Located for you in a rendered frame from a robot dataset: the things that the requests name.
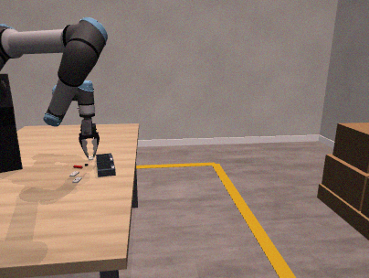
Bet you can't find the dark grey rack of three bins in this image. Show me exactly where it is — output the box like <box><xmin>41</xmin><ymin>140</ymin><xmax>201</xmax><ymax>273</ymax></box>
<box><xmin>96</xmin><ymin>153</ymin><xmax>116</xmax><ymax>177</ymax></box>

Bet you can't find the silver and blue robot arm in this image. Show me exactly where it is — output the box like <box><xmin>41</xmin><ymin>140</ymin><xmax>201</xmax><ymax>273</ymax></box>
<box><xmin>0</xmin><ymin>17</ymin><xmax>108</xmax><ymax>127</ymax></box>

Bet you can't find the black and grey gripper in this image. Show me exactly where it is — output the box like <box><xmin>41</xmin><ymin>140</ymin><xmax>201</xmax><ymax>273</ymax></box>
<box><xmin>79</xmin><ymin>113</ymin><xmax>100</xmax><ymax>158</ymax></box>

